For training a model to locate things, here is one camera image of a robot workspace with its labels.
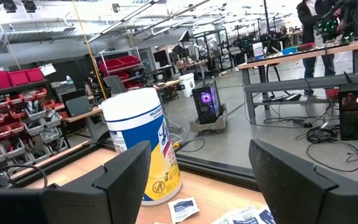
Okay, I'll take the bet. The red object under workbench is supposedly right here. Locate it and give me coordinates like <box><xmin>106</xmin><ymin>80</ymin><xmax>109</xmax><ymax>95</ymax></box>
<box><xmin>325</xmin><ymin>88</ymin><xmax>340</xmax><ymax>100</ymax></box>

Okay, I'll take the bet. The white blue yellow wipes canister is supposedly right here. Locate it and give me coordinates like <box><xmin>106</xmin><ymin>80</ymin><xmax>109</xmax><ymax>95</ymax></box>
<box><xmin>101</xmin><ymin>87</ymin><xmax>183</xmax><ymax>207</ymax></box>

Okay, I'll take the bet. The black computer tower round light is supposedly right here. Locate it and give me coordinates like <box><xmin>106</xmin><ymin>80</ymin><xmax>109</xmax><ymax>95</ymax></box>
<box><xmin>338</xmin><ymin>82</ymin><xmax>358</xmax><ymax>141</ymax></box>

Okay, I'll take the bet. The shelf rack with bins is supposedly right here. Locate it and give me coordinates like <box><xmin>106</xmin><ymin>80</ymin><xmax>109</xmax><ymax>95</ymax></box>
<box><xmin>0</xmin><ymin>67</ymin><xmax>71</xmax><ymax>175</ymax></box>

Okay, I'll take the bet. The wooden top grey workbench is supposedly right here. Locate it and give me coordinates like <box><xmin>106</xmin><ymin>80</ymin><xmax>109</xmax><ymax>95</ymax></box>
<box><xmin>237</xmin><ymin>39</ymin><xmax>358</xmax><ymax>125</ymax></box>

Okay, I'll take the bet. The person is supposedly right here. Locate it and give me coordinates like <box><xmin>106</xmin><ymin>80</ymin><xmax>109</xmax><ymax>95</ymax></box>
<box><xmin>296</xmin><ymin>0</ymin><xmax>354</xmax><ymax>97</ymax></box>

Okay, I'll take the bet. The black laptop on desk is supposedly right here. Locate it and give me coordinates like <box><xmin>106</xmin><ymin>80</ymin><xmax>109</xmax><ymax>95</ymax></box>
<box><xmin>64</xmin><ymin>95</ymin><xmax>92</xmax><ymax>118</ymax></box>

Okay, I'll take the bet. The black computer tower purple fan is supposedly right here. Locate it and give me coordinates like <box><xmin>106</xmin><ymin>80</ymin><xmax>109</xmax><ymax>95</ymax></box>
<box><xmin>191</xmin><ymin>80</ymin><xmax>224</xmax><ymax>125</ymax></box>

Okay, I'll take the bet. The small white blue canister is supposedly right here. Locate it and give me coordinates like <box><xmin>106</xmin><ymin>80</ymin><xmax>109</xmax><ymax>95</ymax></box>
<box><xmin>252</xmin><ymin>42</ymin><xmax>265</xmax><ymax>61</ymax></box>

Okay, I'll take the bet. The yellow hanging cable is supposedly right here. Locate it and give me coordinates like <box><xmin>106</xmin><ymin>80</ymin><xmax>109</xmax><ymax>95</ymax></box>
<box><xmin>71</xmin><ymin>0</ymin><xmax>108</xmax><ymax>100</ymax></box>

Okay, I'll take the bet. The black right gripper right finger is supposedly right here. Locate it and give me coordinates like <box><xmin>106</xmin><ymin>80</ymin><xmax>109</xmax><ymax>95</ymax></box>
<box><xmin>249</xmin><ymin>139</ymin><xmax>358</xmax><ymax>224</ymax></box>

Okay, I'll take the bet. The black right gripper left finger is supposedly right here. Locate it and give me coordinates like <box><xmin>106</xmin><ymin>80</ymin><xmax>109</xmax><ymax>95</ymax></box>
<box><xmin>0</xmin><ymin>140</ymin><xmax>152</xmax><ymax>224</ymax></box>

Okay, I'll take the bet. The wire rack with red bins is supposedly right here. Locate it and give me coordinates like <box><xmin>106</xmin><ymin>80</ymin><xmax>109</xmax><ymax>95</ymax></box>
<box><xmin>94</xmin><ymin>48</ymin><xmax>145</xmax><ymax>91</ymax></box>

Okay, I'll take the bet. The black floor cable tangle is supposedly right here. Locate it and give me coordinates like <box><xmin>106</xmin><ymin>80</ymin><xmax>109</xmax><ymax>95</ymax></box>
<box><xmin>293</xmin><ymin>118</ymin><xmax>358</xmax><ymax>174</ymax></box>

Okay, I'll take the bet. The red storage bin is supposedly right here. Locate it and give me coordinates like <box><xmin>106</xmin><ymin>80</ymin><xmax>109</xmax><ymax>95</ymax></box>
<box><xmin>0</xmin><ymin>70</ymin><xmax>12</xmax><ymax>90</ymax></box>
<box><xmin>25</xmin><ymin>67</ymin><xmax>45</xmax><ymax>82</ymax></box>
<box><xmin>7</xmin><ymin>70</ymin><xmax>29</xmax><ymax>86</ymax></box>

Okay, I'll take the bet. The grey office chair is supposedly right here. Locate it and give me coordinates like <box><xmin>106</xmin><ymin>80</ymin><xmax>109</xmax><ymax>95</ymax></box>
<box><xmin>103</xmin><ymin>75</ymin><xmax>127</xmax><ymax>96</ymax></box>

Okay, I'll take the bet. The grey wheeled dolly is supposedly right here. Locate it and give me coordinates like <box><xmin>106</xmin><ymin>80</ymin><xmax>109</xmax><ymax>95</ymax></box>
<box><xmin>188</xmin><ymin>104</ymin><xmax>229</xmax><ymax>135</ymax></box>

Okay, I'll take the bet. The white bucket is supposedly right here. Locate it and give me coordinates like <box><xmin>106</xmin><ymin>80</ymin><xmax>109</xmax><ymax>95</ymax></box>
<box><xmin>178</xmin><ymin>73</ymin><xmax>196</xmax><ymax>98</ymax></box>

